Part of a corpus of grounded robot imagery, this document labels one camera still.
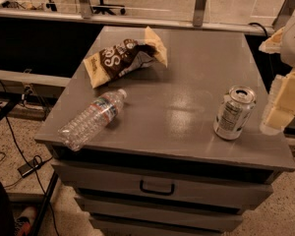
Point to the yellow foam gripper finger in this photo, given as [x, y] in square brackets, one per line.
[272, 44]
[280, 108]

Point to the silver 7up soda can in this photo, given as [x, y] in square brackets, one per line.
[234, 111]

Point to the grey drawer cabinet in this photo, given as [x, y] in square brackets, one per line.
[167, 125]

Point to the brown yellow chip bag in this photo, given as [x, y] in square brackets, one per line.
[112, 63]

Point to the top grey drawer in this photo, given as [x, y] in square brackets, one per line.
[189, 189]

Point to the grey drawer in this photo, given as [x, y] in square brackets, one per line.
[189, 189]
[159, 214]

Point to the clear plastic water bottle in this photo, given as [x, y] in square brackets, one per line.
[86, 125]

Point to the middle grey drawer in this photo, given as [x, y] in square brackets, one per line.
[159, 214]

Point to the black tripod leg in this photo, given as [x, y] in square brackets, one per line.
[44, 205]

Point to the black power adapter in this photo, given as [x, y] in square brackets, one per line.
[29, 167]

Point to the red white shoe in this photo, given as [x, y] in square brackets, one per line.
[25, 221]

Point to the black drawer handle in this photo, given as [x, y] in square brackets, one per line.
[157, 189]

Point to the metal railing frame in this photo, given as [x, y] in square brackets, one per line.
[227, 15]

